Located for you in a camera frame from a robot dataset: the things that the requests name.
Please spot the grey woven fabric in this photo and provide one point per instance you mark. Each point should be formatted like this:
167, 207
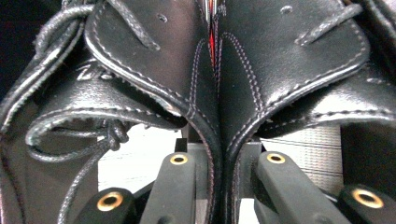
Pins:
311, 155

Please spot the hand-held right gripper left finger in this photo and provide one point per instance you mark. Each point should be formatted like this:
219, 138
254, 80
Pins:
198, 168

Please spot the black leather shoe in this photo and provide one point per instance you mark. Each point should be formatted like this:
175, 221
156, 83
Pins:
295, 62
130, 62

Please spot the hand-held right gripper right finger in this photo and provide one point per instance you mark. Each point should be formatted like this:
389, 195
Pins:
247, 161

